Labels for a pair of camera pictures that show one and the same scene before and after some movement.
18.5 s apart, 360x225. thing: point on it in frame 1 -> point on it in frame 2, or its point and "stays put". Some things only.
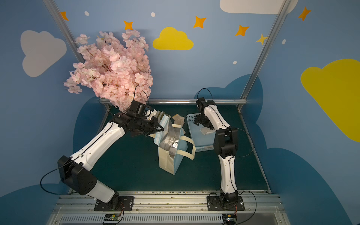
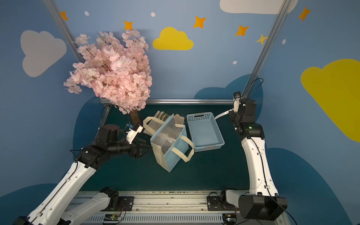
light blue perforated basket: (202, 142) stays put
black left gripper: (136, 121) -> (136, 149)
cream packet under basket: (178, 120) stays put
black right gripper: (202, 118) -> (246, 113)
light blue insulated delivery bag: (172, 146) stays put
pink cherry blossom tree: (116, 68) stays put
